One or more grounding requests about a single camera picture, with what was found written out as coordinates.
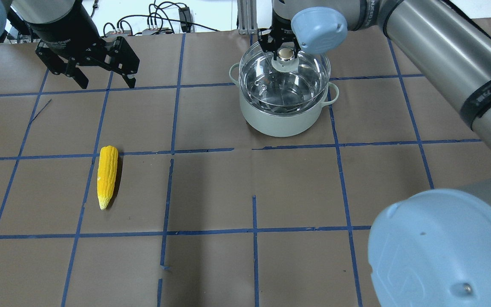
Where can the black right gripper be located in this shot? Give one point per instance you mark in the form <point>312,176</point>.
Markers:
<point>280,26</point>

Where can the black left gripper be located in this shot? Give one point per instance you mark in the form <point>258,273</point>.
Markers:
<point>63,29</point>

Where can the glass pot lid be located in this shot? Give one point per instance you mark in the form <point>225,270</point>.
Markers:
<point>282,85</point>

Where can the yellow corn cob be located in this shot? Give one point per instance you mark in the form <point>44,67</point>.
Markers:
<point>106,175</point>

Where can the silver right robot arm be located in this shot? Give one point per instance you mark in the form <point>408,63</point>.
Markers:
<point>390,135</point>

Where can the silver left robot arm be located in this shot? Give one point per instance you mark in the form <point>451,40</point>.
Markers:
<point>32,11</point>

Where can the pale green cooking pot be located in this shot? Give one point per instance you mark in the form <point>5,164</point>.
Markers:
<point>284,124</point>

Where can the aluminium frame post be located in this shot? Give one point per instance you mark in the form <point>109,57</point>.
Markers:
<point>247,17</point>

